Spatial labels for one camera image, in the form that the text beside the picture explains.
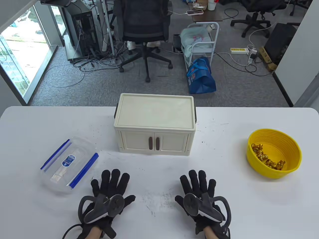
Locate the person's right hand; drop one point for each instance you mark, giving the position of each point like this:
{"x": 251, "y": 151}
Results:
{"x": 197, "y": 181}

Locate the person's left hand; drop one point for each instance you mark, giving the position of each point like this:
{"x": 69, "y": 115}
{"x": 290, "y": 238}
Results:
{"x": 112, "y": 181}

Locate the clear plastic box blue clips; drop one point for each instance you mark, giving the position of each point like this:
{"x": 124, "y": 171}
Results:
{"x": 84, "y": 169}

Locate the clear plastic lid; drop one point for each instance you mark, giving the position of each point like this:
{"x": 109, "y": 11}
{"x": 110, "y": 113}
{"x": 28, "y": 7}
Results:
{"x": 74, "y": 149}

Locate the pile of gold chess pieces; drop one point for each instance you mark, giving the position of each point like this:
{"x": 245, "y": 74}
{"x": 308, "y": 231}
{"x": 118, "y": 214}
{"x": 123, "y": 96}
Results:
{"x": 263, "y": 156}

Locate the cream plastic cabinet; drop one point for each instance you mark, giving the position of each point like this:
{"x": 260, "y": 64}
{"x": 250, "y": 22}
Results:
{"x": 154, "y": 112}

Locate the yellow ribbed bowl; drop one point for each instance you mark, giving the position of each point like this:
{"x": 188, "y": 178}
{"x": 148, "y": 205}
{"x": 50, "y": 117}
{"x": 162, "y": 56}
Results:
{"x": 276, "y": 139}

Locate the person's right forearm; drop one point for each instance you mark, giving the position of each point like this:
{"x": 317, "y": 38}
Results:
{"x": 210, "y": 235}

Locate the person's left forearm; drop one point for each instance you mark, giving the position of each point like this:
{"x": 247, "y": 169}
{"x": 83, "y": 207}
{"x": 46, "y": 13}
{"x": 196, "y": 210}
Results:
{"x": 93, "y": 234}

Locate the brown cardboard box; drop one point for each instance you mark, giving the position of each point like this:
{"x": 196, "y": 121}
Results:
{"x": 266, "y": 58}

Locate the black box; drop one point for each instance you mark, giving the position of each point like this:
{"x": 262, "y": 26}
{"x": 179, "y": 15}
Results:
{"x": 279, "y": 42}

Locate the black white left hand controller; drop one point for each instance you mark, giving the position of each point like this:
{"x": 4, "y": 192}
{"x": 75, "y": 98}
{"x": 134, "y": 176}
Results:
{"x": 112, "y": 205}

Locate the black white hand controller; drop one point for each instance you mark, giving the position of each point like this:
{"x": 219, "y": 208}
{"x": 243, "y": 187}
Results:
{"x": 192, "y": 205}
{"x": 112, "y": 205}

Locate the black white right hand controller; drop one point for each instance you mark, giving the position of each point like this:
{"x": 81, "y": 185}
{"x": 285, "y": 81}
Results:
{"x": 192, "y": 205}

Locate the blue shopping bag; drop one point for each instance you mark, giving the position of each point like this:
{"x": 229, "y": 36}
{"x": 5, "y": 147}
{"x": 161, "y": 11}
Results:
{"x": 201, "y": 79}

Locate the white rolling cart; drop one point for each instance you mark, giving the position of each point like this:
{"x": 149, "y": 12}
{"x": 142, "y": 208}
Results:
{"x": 202, "y": 50}

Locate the white power adapter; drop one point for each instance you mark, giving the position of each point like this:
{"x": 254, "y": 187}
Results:
{"x": 250, "y": 58}

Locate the yellow white power strip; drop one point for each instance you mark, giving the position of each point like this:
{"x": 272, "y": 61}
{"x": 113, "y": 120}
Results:
{"x": 239, "y": 50}

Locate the small black device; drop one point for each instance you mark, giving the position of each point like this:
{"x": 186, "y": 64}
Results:
{"x": 177, "y": 42}

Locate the pale green plastic bag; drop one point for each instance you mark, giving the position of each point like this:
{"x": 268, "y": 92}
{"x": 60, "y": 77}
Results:
{"x": 192, "y": 34}

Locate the black computer tower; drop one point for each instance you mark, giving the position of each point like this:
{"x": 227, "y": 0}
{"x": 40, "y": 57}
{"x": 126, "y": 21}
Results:
{"x": 84, "y": 32}

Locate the white desk leg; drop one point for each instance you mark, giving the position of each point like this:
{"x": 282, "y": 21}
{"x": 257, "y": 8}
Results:
{"x": 106, "y": 25}

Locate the large glass window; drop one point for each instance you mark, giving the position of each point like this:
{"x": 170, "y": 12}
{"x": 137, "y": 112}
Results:
{"x": 22, "y": 49}

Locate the black mesh office chair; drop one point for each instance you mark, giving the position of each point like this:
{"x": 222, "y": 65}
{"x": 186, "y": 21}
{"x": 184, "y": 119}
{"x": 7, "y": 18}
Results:
{"x": 144, "y": 22}

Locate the dark brown side table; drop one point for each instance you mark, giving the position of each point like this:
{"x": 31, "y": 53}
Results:
{"x": 211, "y": 16}

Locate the pink phone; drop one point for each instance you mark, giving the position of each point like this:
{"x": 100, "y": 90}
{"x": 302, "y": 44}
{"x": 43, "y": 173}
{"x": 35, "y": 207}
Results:
{"x": 195, "y": 12}

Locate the white cup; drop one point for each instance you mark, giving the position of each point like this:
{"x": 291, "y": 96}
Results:
{"x": 211, "y": 5}

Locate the brown snack bag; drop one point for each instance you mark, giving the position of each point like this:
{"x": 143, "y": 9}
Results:
{"x": 200, "y": 3}

